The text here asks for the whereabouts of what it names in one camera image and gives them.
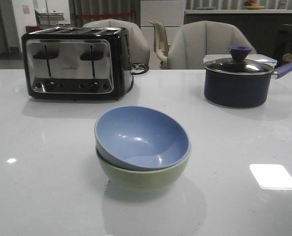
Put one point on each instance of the blue bowl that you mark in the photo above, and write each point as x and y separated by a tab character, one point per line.
140	139

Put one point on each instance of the green bowl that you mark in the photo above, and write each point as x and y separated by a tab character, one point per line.
143	180

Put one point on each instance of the beige chair behind toaster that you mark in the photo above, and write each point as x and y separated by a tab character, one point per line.
139	48

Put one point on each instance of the cream office chair back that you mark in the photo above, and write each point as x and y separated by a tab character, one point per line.
161	46

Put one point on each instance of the dark blue saucepan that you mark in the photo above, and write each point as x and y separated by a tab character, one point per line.
240	91

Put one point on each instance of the beige chair on right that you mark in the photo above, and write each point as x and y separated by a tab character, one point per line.
191	42

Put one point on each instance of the black silver four-slot toaster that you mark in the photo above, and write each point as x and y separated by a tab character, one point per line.
77	63

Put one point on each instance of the glass pot lid blue knob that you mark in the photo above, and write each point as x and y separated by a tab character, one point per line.
238	64

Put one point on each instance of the white refrigerator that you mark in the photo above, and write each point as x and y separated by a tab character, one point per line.
169	12

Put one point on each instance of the red trash bin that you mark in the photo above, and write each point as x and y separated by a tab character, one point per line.
32	28

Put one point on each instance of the fruit plate on counter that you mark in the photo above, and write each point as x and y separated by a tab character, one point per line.
252	5

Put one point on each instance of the stanchion post with red belt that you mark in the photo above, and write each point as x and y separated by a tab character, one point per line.
104	16

